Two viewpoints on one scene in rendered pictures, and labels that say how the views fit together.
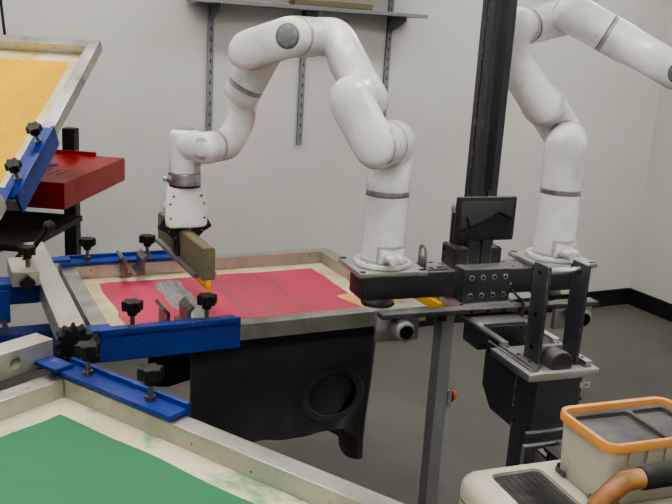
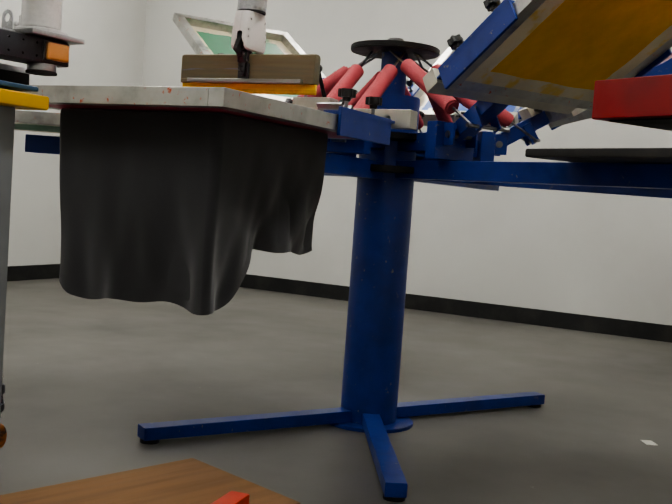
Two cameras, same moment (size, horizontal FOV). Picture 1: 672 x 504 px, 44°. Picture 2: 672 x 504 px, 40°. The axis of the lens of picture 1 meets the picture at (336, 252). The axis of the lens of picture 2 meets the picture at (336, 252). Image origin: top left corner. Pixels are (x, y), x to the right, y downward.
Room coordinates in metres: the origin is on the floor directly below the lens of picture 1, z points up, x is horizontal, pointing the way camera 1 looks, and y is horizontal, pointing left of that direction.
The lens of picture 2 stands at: (4.04, -0.86, 0.80)
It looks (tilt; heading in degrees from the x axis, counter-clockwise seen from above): 4 degrees down; 143
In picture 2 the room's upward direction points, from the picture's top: 4 degrees clockwise
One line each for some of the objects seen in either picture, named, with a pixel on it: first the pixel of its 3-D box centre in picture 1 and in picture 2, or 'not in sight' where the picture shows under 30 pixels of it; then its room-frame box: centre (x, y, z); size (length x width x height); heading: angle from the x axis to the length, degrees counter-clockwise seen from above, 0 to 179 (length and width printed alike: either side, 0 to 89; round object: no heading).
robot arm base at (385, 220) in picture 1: (387, 230); (38, 3); (1.76, -0.11, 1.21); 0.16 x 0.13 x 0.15; 20
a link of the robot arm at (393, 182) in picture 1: (388, 157); not in sight; (1.77, -0.10, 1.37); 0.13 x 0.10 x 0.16; 157
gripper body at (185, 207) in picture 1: (184, 203); (250, 30); (1.97, 0.37, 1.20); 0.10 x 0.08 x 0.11; 116
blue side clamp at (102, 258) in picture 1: (118, 267); (358, 126); (2.18, 0.59, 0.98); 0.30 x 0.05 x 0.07; 116
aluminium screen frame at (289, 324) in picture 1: (234, 291); (215, 115); (2.03, 0.25, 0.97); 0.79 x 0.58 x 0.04; 116
